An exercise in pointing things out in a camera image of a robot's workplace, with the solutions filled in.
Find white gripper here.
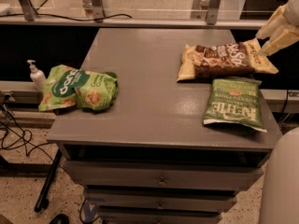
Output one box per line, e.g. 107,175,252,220
256,0,299,56

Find brown chip bag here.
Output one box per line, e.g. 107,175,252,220
178,38,278,81

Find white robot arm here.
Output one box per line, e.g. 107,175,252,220
256,0,299,224

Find green jalapeno kettle chip bag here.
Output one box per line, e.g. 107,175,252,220
203,77,266,133

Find light green snack bag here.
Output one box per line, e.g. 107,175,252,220
38,64,119,112

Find grey drawer cabinet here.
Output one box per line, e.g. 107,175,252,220
48,28,281,224

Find white pump bottle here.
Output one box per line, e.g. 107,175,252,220
27,60,46,91

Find black table leg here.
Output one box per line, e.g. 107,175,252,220
34,150,62,213

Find metal window frame rail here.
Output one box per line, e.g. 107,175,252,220
0,0,265,30

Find black cable on ledge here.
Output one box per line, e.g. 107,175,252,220
0,12,133,22

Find black floor cables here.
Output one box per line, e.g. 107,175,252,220
0,91,60,166

